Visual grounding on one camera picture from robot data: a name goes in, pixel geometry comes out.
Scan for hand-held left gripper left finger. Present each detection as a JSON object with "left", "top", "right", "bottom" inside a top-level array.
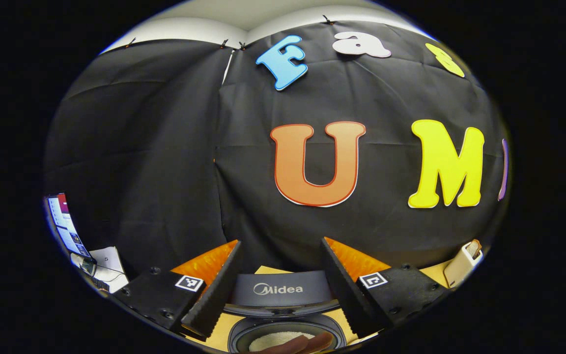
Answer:
[{"left": 108, "top": 240, "right": 243, "bottom": 339}]

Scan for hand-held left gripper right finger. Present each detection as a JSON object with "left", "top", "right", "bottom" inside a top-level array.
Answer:
[{"left": 321, "top": 237, "right": 451, "bottom": 338}]

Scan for silver black rice cooker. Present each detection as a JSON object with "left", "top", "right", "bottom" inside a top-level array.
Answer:
[{"left": 222, "top": 269, "right": 348, "bottom": 354}]

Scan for white rice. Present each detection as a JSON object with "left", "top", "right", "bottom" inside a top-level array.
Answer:
[{"left": 248, "top": 331, "right": 313, "bottom": 352}]

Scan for white side table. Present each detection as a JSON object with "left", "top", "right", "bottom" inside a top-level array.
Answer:
[{"left": 72, "top": 246, "right": 130, "bottom": 294}]

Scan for white paper sheet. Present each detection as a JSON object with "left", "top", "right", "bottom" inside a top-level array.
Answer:
[{"left": 90, "top": 246, "right": 126, "bottom": 276}]

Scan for white toaster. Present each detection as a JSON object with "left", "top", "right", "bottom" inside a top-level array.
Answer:
[{"left": 444, "top": 239, "right": 484, "bottom": 288}]

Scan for small white green device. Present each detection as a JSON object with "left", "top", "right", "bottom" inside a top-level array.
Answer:
[{"left": 70, "top": 253, "right": 98, "bottom": 276}]

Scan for black backdrop cloth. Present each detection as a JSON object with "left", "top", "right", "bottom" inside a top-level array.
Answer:
[{"left": 42, "top": 20, "right": 512, "bottom": 276}]

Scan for computer monitor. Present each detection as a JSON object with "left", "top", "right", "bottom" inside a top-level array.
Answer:
[{"left": 47, "top": 193, "right": 91, "bottom": 259}]

